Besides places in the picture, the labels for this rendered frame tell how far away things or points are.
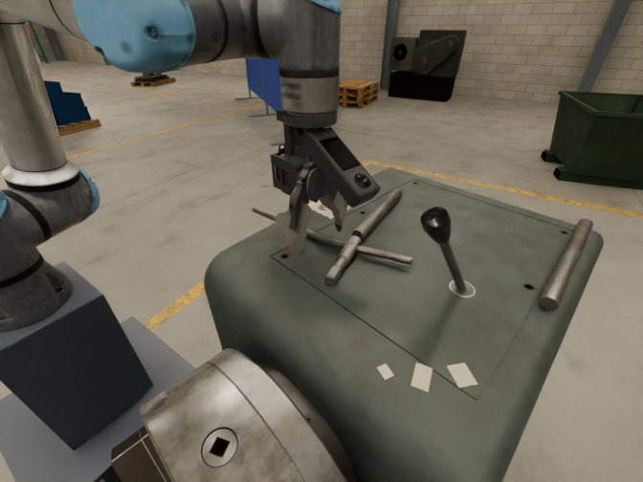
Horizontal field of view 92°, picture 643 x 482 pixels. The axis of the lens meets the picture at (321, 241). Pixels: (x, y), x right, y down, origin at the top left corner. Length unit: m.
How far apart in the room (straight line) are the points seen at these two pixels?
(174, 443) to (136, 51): 0.35
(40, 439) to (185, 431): 0.75
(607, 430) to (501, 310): 1.72
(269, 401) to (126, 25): 0.36
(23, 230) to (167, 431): 0.51
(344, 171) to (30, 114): 0.55
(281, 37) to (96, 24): 0.18
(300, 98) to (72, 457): 0.94
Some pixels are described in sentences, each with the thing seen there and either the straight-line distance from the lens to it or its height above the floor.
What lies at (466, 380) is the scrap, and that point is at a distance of 0.40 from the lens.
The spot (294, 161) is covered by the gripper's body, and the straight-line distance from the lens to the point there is 0.45.
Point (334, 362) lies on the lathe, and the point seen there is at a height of 1.25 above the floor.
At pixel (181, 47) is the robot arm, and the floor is 1.56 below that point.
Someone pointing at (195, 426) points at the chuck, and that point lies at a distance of 0.39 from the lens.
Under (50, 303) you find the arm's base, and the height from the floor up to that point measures 1.12.
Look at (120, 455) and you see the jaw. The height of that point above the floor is 1.20.
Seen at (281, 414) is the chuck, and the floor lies 1.23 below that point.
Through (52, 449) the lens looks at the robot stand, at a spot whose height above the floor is 0.75.
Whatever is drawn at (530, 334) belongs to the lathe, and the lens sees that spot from 0.48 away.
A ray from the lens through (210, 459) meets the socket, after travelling 0.37.
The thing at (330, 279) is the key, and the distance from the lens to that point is 0.45.
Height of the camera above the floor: 1.57
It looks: 35 degrees down
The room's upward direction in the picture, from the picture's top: straight up
